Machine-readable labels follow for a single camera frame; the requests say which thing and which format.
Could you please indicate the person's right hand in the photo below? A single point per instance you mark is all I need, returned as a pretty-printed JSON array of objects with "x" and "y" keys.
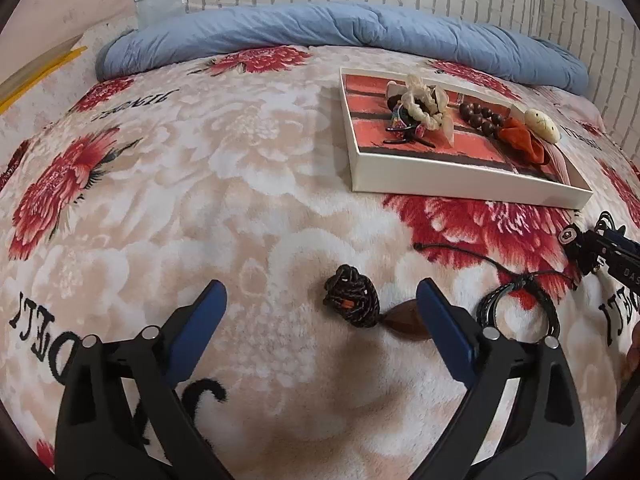
[{"x": 631, "y": 370}]

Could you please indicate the red floral printed blanket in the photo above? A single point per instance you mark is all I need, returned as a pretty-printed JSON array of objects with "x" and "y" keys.
[{"x": 250, "y": 210}]

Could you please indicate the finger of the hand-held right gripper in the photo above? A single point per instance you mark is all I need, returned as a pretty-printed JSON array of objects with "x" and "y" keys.
[{"x": 582, "y": 250}]

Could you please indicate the cream jewelry tray red lining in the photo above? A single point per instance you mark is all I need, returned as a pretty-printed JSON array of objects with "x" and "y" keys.
[{"x": 450, "y": 170}]

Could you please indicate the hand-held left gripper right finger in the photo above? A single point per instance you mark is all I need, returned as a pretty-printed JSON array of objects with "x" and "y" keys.
[{"x": 447, "y": 327}]

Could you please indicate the floral hair claw clip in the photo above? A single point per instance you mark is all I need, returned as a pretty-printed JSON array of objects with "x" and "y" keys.
[{"x": 402, "y": 122}]

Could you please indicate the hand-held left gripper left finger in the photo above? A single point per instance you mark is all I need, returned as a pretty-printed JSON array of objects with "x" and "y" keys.
[{"x": 192, "y": 325}]

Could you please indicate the yellow tape strip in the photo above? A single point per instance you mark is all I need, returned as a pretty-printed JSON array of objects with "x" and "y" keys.
[{"x": 45, "y": 77}]

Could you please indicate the pink pillow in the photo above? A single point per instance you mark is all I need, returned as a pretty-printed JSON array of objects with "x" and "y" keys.
[{"x": 575, "y": 107}]

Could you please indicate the cream spotted hair clip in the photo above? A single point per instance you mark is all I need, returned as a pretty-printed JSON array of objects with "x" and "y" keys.
[{"x": 542, "y": 124}]

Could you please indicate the rolled blue duvet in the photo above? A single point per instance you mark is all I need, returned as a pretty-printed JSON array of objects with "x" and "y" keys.
[{"x": 350, "y": 27}]

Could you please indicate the white flower scrunchie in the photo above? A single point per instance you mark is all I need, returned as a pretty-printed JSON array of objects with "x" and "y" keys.
[{"x": 425, "y": 97}]

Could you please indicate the orange scrunchie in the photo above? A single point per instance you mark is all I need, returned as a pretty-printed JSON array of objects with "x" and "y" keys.
[{"x": 522, "y": 142}]

